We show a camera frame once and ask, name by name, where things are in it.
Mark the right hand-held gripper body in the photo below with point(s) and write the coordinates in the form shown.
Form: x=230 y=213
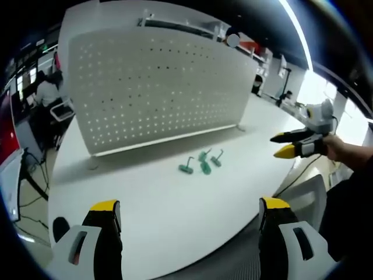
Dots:
x=319 y=115

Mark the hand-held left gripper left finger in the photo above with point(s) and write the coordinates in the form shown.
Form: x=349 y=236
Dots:
x=87 y=248

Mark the person's right hand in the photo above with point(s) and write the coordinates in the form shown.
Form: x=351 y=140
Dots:
x=338 y=147

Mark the ceiling light strip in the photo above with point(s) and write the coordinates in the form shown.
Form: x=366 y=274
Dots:
x=297 y=32

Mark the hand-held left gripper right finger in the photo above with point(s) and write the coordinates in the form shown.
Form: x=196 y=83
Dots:
x=291 y=248

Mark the black tripod stand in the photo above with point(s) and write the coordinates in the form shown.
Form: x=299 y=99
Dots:
x=285 y=83

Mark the white perforated mounting plate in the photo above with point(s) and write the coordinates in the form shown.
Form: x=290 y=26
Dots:
x=163 y=87

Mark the person's dark clothing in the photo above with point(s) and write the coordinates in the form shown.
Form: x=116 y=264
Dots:
x=349 y=216

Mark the red screen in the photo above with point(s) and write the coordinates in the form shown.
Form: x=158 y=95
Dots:
x=7 y=128

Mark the black round table grommet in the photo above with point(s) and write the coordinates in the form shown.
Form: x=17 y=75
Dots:
x=60 y=229

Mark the white shelf rack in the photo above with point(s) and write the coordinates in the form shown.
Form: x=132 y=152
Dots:
x=180 y=24

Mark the white monitor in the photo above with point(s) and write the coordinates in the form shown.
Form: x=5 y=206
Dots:
x=11 y=186

